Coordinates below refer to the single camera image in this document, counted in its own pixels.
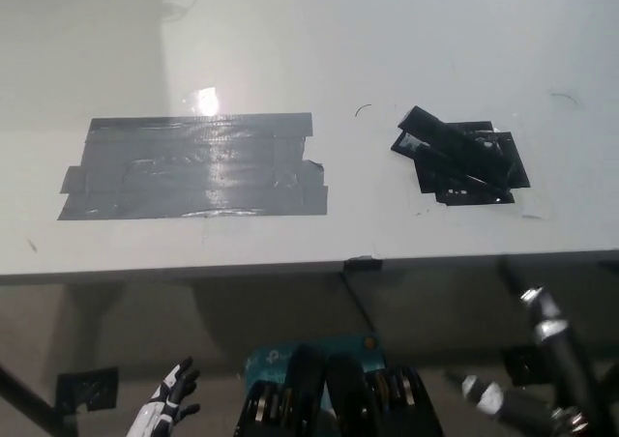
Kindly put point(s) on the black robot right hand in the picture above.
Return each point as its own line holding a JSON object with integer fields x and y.
{"x": 556, "y": 350}

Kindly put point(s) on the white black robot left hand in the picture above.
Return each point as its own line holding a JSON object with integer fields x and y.
{"x": 167, "y": 398}

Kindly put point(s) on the black stapler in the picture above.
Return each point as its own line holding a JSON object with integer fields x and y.
{"x": 450, "y": 147}

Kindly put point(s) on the black table leg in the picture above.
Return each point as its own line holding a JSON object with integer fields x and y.
{"x": 29, "y": 398}

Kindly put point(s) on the black tape mark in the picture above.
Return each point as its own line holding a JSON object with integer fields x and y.
{"x": 515, "y": 173}

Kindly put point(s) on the grey duct tape patch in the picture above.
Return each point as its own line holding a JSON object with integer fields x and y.
{"x": 193, "y": 171}

